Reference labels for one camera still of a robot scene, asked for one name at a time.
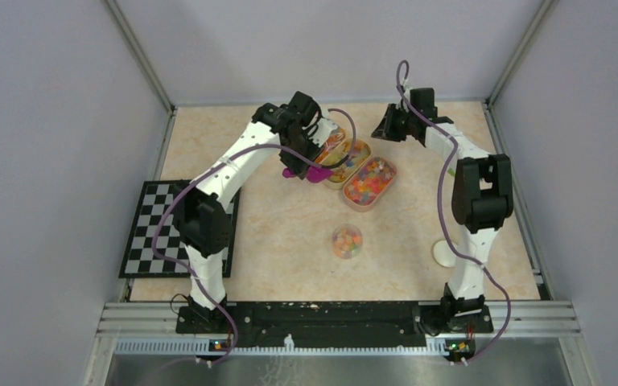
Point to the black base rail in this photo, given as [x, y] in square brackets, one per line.
[330, 325]

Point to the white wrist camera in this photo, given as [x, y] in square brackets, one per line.
[325, 127]
[404, 90]

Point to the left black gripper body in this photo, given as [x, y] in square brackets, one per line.
[304, 145]

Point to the white round lid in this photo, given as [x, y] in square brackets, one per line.
[443, 255]

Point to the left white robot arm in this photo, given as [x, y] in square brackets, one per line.
[199, 212]

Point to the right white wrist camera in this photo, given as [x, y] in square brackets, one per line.
[404, 90]

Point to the purple plastic scoop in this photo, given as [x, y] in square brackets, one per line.
[313, 175]

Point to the black white checkerboard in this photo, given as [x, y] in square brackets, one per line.
[138, 259]

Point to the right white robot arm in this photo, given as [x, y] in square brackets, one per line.
[481, 197]

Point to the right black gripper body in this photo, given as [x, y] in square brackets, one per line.
[401, 120]

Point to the tray of striped candies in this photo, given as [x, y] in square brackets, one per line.
[337, 138]

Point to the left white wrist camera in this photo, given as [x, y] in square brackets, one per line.
[325, 127]

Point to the tray of yellow purple candies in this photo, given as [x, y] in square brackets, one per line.
[356, 158]

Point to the clear plastic cup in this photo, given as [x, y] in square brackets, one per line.
[347, 241]

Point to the tray of orange pink candies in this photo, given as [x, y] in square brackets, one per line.
[372, 180]

